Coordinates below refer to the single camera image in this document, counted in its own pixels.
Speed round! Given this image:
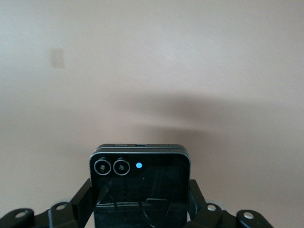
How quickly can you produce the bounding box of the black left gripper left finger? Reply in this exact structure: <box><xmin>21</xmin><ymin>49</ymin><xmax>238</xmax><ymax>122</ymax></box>
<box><xmin>0</xmin><ymin>178</ymin><xmax>98</xmax><ymax>228</ymax></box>

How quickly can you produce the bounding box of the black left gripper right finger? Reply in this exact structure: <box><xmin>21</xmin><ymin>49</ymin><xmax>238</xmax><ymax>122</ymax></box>
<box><xmin>186</xmin><ymin>179</ymin><xmax>272</xmax><ymax>228</ymax></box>

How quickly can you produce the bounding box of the small black flip phone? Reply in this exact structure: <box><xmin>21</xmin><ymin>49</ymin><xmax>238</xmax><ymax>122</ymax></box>
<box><xmin>89</xmin><ymin>143</ymin><xmax>191</xmax><ymax>228</ymax></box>

